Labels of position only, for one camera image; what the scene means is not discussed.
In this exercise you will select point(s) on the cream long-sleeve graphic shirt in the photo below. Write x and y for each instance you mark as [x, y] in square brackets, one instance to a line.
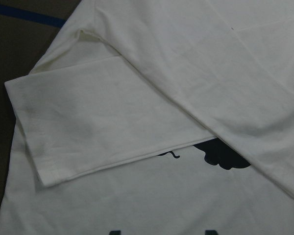
[157, 117]

